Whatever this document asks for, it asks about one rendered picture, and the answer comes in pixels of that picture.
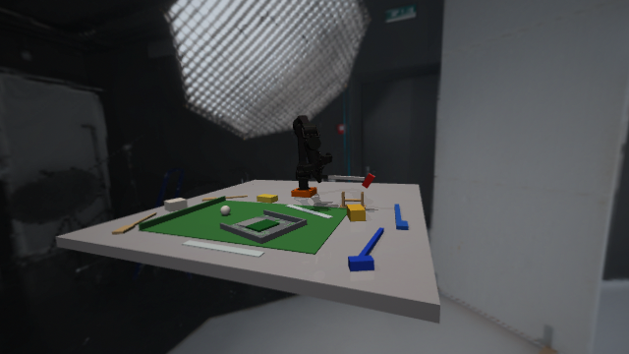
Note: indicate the yellow flat rectangular block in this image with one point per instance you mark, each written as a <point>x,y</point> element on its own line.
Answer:
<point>265,198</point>

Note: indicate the white cube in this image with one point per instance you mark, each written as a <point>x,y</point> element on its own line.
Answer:
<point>175,204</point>

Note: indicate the yellow cube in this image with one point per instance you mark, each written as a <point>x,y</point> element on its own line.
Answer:
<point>356,213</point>

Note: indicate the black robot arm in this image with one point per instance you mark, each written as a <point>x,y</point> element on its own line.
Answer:
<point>308,140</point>

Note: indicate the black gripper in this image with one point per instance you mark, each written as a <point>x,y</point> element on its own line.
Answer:
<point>314,168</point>

